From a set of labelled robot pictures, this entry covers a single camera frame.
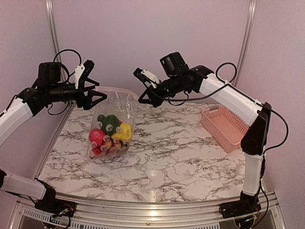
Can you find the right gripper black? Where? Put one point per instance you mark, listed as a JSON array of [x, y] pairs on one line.
[[155, 100]]

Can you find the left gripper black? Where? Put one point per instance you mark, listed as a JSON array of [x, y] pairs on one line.
[[86, 102]]

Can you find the clear zip top bag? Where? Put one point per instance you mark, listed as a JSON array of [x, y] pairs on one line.
[[122, 103]]

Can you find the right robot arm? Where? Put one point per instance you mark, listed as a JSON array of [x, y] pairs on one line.
[[201, 79]]

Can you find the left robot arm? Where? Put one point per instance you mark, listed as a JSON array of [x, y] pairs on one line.
[[46, 90]]

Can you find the green fake pepper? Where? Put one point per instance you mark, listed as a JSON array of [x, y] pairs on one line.
[[108, 124]]

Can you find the red fake pepper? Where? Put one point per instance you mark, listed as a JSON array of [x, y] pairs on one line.
[[96, 135]]

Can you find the yellow fake pepper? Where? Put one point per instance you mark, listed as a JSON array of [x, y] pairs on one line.
[[124, 133]]

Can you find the pink plastic basket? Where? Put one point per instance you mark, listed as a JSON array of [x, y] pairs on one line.
[[226, 127]]

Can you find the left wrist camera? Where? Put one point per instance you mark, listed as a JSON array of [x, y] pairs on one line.
[[81, 73]]

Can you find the left aluminium frame post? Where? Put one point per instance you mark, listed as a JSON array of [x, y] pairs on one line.
[[52, 28]]

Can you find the aluminium frame post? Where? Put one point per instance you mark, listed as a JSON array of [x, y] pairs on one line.
[[52, 28], [246, 39]]

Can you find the right aluminium frame post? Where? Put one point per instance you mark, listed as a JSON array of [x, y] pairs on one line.
[[246, 39]]

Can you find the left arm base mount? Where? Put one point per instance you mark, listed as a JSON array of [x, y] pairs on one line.
[[57, 207]]

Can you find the aluminium front rail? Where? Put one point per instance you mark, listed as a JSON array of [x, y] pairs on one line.
[[109, 214]]

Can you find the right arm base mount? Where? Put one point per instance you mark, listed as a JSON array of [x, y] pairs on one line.
[[238, 208]]

